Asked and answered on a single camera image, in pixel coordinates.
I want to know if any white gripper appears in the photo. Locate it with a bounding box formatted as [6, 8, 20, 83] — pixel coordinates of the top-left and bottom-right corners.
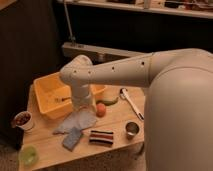
[71, 87, 96, 111]

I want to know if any green pepper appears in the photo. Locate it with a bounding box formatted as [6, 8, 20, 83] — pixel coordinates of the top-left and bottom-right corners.
[96, 97, 118, 106]

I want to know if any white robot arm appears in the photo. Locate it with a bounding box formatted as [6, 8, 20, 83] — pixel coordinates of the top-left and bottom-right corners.
[60, 48, 213, 171]

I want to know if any small metal cup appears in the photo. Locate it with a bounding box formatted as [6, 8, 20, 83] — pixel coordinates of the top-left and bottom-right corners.
[125, 122, 140, 140]

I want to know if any white cup with snacks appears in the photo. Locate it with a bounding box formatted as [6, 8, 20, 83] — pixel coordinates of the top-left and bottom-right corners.
[13, 111, 34, 131]

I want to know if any green plastic cup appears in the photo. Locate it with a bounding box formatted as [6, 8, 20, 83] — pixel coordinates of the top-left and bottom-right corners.
[19, 146, 39, 166]

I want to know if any grey cloth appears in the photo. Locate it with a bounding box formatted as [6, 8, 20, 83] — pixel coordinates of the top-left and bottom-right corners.
[53, 110, 97, 134]

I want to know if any orange round fruit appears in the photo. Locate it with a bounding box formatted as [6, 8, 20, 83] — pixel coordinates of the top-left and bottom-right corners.
[96, 103, 106, 117]

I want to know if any fork in bin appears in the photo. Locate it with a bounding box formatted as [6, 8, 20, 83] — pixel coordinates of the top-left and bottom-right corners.
[54, 97, 71, 103]

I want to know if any yellow plastic bin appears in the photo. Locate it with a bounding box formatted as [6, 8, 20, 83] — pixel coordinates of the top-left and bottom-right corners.
[32, 71, 107, 121]

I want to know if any blue folded cloth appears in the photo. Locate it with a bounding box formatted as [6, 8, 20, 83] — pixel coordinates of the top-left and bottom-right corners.
[62, 127, 83, 151]

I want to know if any metal pole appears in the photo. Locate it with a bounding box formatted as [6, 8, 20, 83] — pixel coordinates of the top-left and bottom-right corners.
[63, 0, 76, 46]

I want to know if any upper wooden shelf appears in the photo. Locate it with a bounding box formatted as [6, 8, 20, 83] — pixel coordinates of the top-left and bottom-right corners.
[57, 0, 213, 19]

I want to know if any white handled spoon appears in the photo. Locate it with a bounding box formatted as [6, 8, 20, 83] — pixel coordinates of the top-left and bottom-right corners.
[120, 88, 144, 121]

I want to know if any grey metal shelf rail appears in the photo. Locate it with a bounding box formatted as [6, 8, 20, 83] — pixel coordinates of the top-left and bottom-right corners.
[62, 42, 142, 62]

